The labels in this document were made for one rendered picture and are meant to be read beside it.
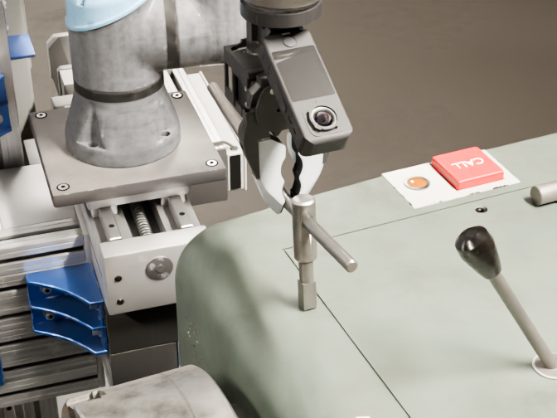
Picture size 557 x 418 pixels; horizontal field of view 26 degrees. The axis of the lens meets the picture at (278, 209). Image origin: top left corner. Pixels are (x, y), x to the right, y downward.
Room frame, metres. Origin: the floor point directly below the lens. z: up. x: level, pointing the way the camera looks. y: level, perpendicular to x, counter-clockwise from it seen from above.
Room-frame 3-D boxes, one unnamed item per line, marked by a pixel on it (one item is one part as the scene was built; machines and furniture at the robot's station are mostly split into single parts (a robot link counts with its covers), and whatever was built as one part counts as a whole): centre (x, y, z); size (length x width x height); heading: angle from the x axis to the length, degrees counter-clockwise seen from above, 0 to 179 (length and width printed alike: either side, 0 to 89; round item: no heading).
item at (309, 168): (0.98, -0.02, 1.38); 0.06 x 0.03 x 0.09; 23
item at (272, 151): (0.96, 0.02, 1.38); 0.06 x 0.03 x 0.09; 23
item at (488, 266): (0.82, -0.17, 1.38); 0.04 x 0.03 x 0.05; 113
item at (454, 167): (1.15, -0.21, 1.26); 0.06 x 0.06 x 0.02; 23
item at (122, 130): (1.38, 0.21, 1.21); 0.15 x 0.15 x 0.10
